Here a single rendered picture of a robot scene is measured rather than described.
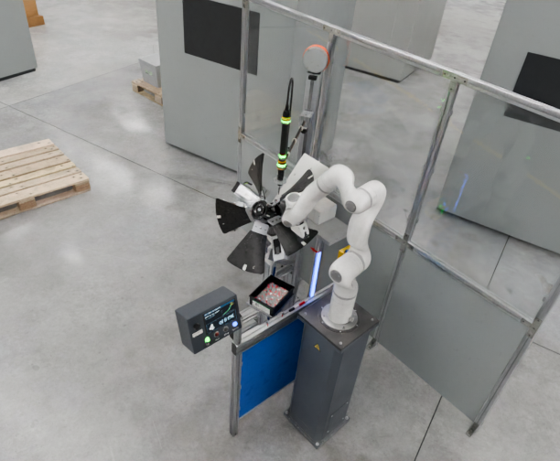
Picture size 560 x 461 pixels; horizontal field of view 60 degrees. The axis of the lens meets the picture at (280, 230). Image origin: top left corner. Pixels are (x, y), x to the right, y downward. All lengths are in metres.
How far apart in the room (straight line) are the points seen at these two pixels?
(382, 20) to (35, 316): 6.58
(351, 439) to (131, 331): 1.71
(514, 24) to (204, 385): 3.64
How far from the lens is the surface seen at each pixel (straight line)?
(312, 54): 3.04
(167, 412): 3.35
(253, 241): 2.80
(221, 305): 2.18
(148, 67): 7.18
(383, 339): 3.69
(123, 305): 3.96
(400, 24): 8.37
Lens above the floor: 2.83
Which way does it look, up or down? 38 degrees down
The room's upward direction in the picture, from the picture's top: 6 degrees clockwise
